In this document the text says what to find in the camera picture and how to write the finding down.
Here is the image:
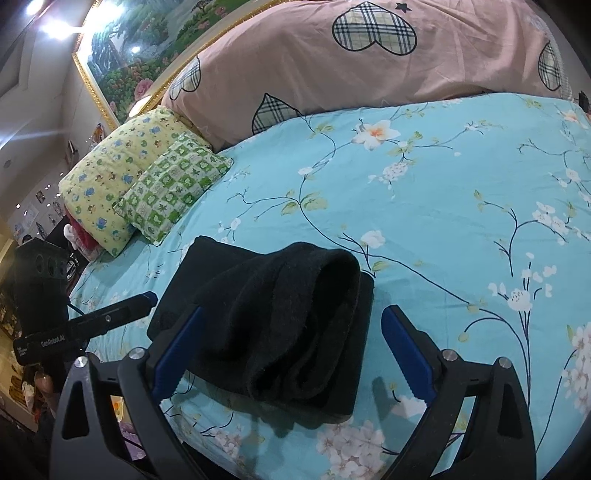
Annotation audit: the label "gold framed landscape painting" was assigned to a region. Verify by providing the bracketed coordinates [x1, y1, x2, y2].
[72, 0, 276, 130]

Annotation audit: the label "yellow cartoon print pillow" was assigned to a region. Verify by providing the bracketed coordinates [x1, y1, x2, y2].
[59, 107, 212, 257]

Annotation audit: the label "pink plaid-heart quilt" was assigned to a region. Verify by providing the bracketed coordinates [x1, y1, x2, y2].
[162, 1, 571, 149]

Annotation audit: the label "light blue floral bedsheet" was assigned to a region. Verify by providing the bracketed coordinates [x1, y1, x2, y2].
[72, 93, 590, 479]

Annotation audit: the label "green white checkered pillow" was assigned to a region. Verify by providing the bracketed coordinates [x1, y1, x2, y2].
[113, 132, 233, 246]

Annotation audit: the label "black pants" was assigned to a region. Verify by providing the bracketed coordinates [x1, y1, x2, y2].
[147, 236, 374, 417]

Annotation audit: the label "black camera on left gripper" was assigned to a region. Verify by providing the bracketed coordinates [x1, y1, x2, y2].
[14, 239, 69, 336]

